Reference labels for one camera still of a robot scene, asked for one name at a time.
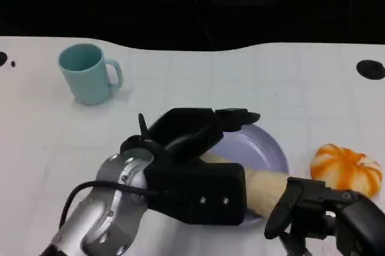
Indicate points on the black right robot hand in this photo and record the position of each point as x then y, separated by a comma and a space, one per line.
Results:
355, 217

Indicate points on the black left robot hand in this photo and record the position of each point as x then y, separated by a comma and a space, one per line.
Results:
183, 129

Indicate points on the orange and white bread roll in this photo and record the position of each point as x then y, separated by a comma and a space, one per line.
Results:
346, 167

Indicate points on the lilac plate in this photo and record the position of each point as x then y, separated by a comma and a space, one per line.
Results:
255, 148

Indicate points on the pale green mug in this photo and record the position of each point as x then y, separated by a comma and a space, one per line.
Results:
87, 77

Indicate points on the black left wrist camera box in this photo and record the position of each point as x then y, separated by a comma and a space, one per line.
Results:
204, 193

